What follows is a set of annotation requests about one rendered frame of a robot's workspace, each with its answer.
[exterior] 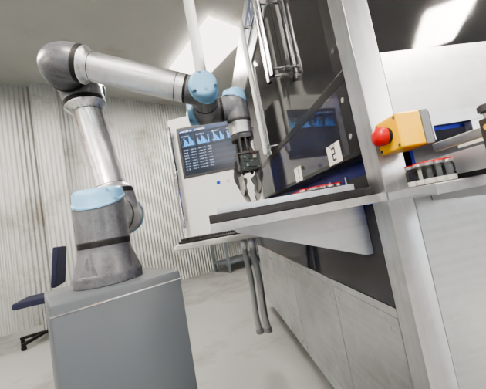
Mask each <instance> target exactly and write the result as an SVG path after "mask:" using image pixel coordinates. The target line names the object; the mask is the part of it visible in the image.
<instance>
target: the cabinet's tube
mask: <svg viewBox="0 0 486 389"><path fill-rule="evenodd" d="M183 2H184V11H185V15H186V20H187V27H188V32H189V37H190V42H191V50H192V55H193V59H194V68H195V72H196V71H200V70H206V66H205V62H204V54H203V49H202V45H201V37H200V33H199V28H198V23H197V15H196V11H195V6H194V0H183Z"/></svg>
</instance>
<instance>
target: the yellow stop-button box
mask: <svg viewBox="0 0 486 389"><path fill-rule="evenodd" d="M377 127H386V128H387V129H388V130H389V132H390V141H389V143H388V145H386V146H382V147H380V152H381V154H382V155H383V156H386V155H391V154H399V153H403V152H404V153H405V152H410V151H414V150H416V149H418V148H421V147H424V146H427V145H429V144H432V143H434V142H435V139H434V134H433V131H432V127H431V124H430V118H429V115H428V112H427V109H420V110H411V111H406V112H400V113H395V114H393V115H392V116H390V117H388V118H386V119H385V120H383V121H381V122H380V123H378V124H377V125H376V126H375V128H377Z"/></svg>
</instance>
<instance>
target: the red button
mask: <svg viewBox="0 0 486 389"><path fill-rule="evenodd" d="M371 141H372V143H373V145H375V146H377V147H382V146H386V145H388V143H389V141H390V132H389V130H388V129H387V128H386V127H377V128H375V129H374V130H373V131H372V133H371Z"/></svg>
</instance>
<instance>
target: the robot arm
mask: <svg viewBox="0 0 486 389"><path fill-rule="evenodd" d="M37 66H38V69H39V72H40V74H41V75H42V77H43V78H44V79H45V80H46V82H47V83H49V84H50V85H51V86H52V87H54V88H55V89H56V90H57V91H58V92H59V95H60V97H61V100H62V104H63V107H64V110H65V111H66V112H67V113H69V114H71V115H73V120H74V123H75V125H76V130H77V133H78V135H79V140H80V143H81V145H82V149H83V153H84V155H85V159H86V163H87V165H88V168H89V172H90V176H91V178H92V181H93V186H94V188H89V189H84V190H80V191H75V192H73V193H72V195H71V205H70V208H71V209H72V212H73V224H74V229H75V236H76V247H77V254H78V255H77V260H76V266H75V269H74V273H73V280H72V285H73V291H84V290H89V289H97V288H101V287H104V286H110V285H113V284H117V283H120V282H124V281H127V280H130V279H133V278H136V277H138V276H141V275H142V274H143V269H142V265H141V263H140V260H139V259H138V257H137V255H136V253H135V251H134V250H133V247H132V245H131V242H130V234H131V233H133V232H135V231H136V230H137V229H138V228H139V227H140V226H141V225H142V223H143V219H144V211H143V207H142V205H141V203H139V201H138V200H137V198H136V195H135V193H134V190H133V186H132V185H130V184H128V183H126V182H125V179H124V176H123V172H122V169H121V166H120V162H119V159H118V157H117V154H116V149H115V147H114V144H113V140H112V137H111V134H110V130H109V127H108V125H107V122H106V118H105V115H104V112H103V111H104V110H105V109H106V89H105V87H104V85H106V86H112V87H116V88H120V89H123V90H129V91H133V92H136V93H142V94H147V95H150V96H156V97H160V98H164V99H167V100H173V101H177V102H181V103H186V108H187V115H188V119H189V123H190V125H191V126H197V125H200V126H203V125H205V124H210V123H220V122H225V121H227V122H228V131H229V135H230V138H231V142H232V143H233V144H237V145H236V155H235V162H234V164H235V167H234V168H233V170H234V180H235V183H236V185H237V186H238V189H239V190H240V192H241V194H242V195H243V197H244V198H245V200H246V201H247V202H251V199H250V197H249V195H248V189H247V183H248V180H247V178H245V177H243V176H244V175H245V174H247V173H251V174H254V172H255V175H254V176H253V177H252V178H251V182H252V183H253V184H254V186H255V189H254V191H255V199H256V200H257V201H259V200H260V197H261V195H262V179H263V170H262V160H261V156H260V152H259V150H256V151H254V150H253V148H252V146H251V141H252V140H254V137H253V130H252V128H253V127H254V125H251V118H250V114H249V110H248V101H247V99H246V95H245V91H244V90H243V89H242V88H240V87H236V86H235V87H231V88H230V89H226V90H225V91H224V92H223V93H222V97H219V98H218V94H219V89H218V82H217V80H216V78H215V76H214V75H213V74H212V73H210V72H208V71H206V70H200V71H196V72H194V73H193V74H192V75H190V74H186V73H181V72H178V71H174V70H171V69H165V68H161V67H158V66H152V65H148V64H145V63H139V62H136V61H132V60H128V59H123V58H120V57H115V56H110V55H107V54H103V53H99V52H94V51H92V50H91V49H90V47H88V46H86V45H83V44H80V43H76V42H68V41H54V42H49V43H47V44H46V45H44V46H43V47H42V48H41V49H40V50H39V53H38V56H37ZM259 159H260V160H259Z"/></svg>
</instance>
